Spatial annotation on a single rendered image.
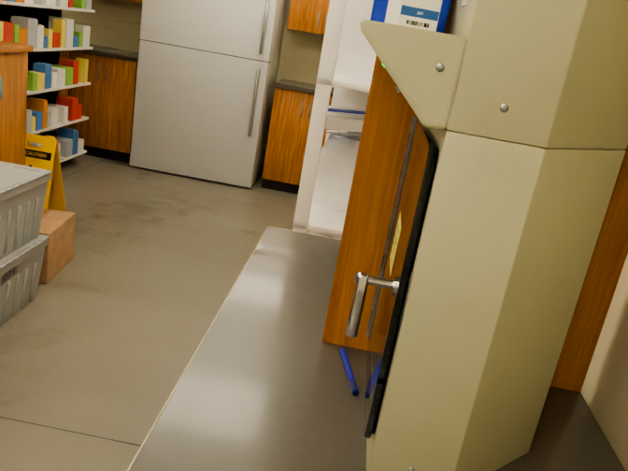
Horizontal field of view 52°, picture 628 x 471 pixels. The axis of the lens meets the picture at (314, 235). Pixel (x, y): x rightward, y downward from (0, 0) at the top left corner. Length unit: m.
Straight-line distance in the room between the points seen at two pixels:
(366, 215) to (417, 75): 0.46
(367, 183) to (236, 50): 4.66
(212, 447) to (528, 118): 0.58
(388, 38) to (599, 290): 0.68
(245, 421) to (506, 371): 0.37
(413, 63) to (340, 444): 0.54
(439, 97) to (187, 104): 5.20
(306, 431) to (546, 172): 0.50
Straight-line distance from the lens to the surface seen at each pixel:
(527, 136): 0.74
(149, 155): 6.04
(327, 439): 0.97
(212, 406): 1.00
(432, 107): 0.72
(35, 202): 3.21
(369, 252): 1.15
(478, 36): 0.73
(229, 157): 5.83
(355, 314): 0.84
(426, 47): 0.72
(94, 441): 2.48
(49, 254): 3.57
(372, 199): 1.12
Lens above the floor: 1.49
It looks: 18 degrees down
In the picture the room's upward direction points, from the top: 10 degrees clockwise
